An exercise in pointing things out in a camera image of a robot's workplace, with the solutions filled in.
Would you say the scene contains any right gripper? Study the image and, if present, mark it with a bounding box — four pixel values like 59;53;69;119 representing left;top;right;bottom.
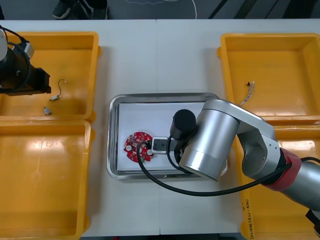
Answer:
166;138;186;153

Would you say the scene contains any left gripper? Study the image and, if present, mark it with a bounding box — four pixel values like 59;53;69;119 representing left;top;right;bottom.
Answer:
0;66;52;97

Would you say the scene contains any metal solenoid with cable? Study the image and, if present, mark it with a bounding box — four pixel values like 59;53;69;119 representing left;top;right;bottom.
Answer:
48;79;67;102

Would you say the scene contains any round red circuit board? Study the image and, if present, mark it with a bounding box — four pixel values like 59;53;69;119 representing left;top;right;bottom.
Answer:
122;131;156;164

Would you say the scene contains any twisted grey wire harness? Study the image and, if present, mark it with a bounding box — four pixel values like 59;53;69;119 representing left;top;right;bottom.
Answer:
240;80;256;106

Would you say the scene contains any yellow-orange plastic bin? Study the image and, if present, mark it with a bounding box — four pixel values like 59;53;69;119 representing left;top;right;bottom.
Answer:
0;31;102;123
229;124;320;240
0;119;96;239
216;32;320;126

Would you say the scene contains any steel tray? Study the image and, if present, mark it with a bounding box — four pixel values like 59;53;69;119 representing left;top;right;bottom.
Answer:
106;92;228;181

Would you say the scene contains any thin white cable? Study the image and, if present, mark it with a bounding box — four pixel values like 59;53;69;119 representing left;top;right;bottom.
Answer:
124;0;199;20

